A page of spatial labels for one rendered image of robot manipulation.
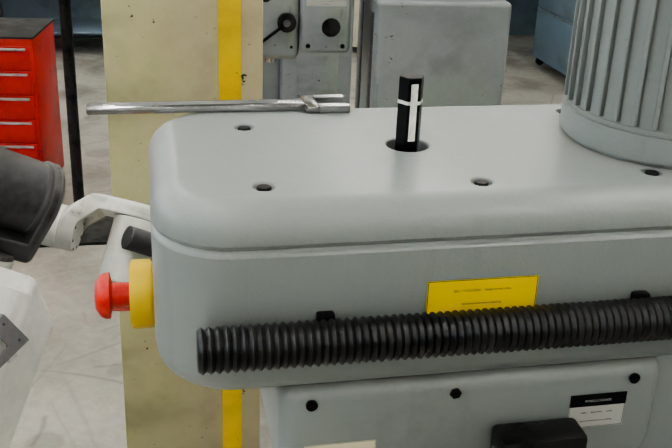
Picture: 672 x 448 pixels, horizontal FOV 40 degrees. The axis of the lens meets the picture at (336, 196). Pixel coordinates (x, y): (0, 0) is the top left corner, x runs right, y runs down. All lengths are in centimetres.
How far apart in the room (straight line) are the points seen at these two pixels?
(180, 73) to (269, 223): 188
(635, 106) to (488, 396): 27
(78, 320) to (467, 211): 377
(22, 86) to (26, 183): 430
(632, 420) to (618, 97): 28
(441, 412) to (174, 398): 222
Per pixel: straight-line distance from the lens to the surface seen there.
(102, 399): 384
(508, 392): 80
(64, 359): 412
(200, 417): 301
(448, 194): 70
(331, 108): 88
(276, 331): 67
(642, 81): 79
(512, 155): 79
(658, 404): 89
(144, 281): 79
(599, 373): 83
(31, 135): 549
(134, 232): 132
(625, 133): 80
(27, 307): 110
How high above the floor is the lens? 215
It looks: 22 degrees down
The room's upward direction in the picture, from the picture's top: 2 degrees clockwise
